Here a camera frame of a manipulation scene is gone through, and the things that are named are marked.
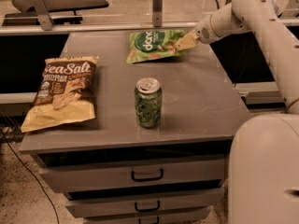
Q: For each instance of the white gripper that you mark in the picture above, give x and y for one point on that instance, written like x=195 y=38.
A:
x=204 y=33

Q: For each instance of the green rice chip bag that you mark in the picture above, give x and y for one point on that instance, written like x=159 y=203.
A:
x=153 y=45

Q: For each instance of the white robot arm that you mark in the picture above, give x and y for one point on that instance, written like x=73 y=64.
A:
x=263 y=175

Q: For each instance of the brown sea salt chip bag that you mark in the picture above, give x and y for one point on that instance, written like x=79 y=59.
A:
x=64 y=95

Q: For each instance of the green soda can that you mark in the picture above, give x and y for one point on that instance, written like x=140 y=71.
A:
x=148 y=102

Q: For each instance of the grey drawer cabinet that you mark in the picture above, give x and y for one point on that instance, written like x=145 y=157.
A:
x=201 y=112

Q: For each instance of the top grey drawer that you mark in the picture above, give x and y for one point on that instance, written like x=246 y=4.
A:
x=138 y=174

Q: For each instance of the grey drawer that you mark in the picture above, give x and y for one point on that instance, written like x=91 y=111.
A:
x=138 y=174
x=147 y=204
x=159 y=217

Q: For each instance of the middle grey drawer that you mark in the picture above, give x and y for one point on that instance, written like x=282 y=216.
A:
x=147 y=204

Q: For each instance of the bottom grey drawer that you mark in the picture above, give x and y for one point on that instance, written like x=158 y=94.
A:
x=159 y=217

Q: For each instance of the middle metal rail bracket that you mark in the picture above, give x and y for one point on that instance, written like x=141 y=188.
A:
x=157 y=13

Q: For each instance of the left metal rail bracket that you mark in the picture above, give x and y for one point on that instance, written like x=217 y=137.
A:
x=42 y=13

